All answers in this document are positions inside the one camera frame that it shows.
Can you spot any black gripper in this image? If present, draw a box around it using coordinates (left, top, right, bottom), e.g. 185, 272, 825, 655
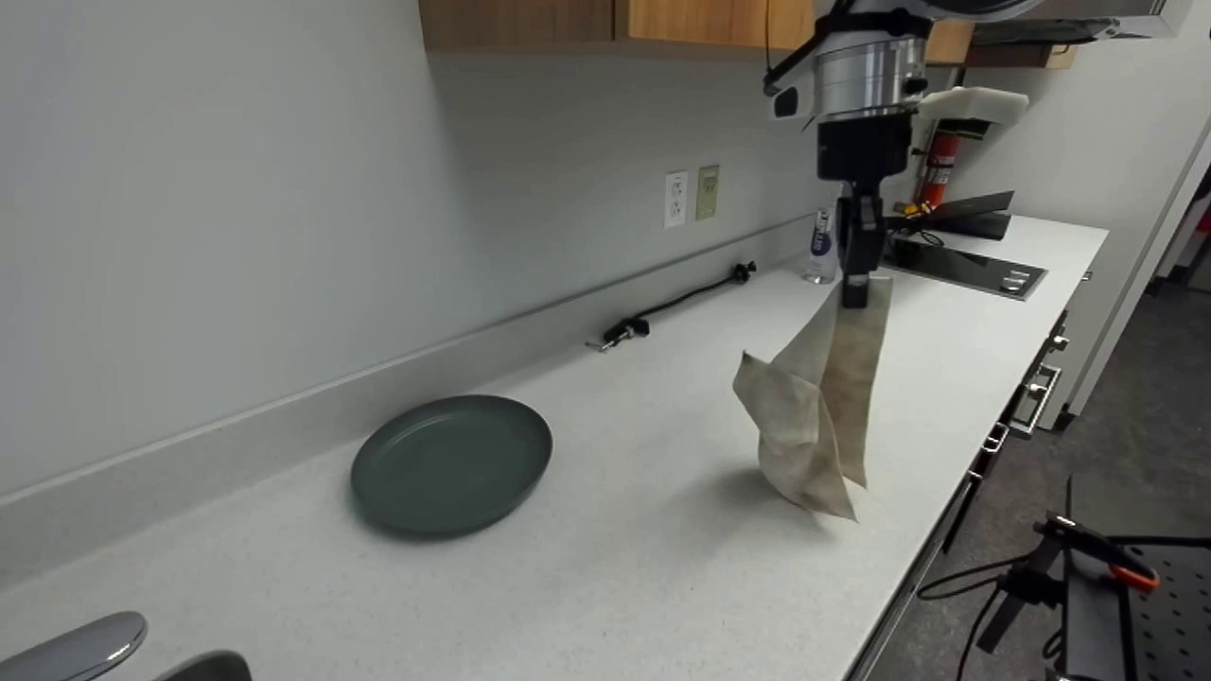
813, 113, 917, 312

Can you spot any beige kitchen towel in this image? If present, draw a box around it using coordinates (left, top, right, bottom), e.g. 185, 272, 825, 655
730, 275, 897, 522

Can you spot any clear bottle blue label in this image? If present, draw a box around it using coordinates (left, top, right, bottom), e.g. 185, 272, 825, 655
803, 206, 844, 287

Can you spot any black flat board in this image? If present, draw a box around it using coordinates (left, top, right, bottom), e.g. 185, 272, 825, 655
883, 235, 1053, 304

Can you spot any black angled panel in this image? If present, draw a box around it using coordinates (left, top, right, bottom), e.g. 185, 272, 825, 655
883, 186, 1016, 246

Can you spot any red fire extinguisher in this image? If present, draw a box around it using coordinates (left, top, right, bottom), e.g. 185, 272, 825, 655
913, 121, 963, 219

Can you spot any black stand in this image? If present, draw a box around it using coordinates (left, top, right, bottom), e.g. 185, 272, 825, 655
976, 557, 1073, 659

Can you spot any dark green plate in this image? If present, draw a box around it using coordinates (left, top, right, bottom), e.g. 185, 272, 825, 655
348, 394, 557, 544

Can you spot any black perforated board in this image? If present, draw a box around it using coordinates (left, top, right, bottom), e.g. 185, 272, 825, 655
1062, 533, 1211, 681

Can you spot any sink basin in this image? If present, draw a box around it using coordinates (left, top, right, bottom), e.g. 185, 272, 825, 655
155, 649, 256, 681

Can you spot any beige wall plate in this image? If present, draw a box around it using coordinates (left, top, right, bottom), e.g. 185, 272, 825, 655
694, 158, 724, 227

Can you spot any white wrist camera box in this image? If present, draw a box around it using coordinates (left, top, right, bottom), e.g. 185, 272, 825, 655
913, 84, 1034, 166

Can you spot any metal drawer handle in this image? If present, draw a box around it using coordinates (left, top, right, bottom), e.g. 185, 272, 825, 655
1006, 359, 1067, 441

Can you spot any black cord on counter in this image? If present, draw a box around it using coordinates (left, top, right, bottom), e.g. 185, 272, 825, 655
584, 256, 762, 353

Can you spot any orange handled clamp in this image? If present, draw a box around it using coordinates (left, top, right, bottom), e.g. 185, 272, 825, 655
1034, 507, 1165, 598

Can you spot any wooden wall cabinet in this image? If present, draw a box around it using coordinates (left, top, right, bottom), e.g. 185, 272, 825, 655
416, 0, 1073, 71

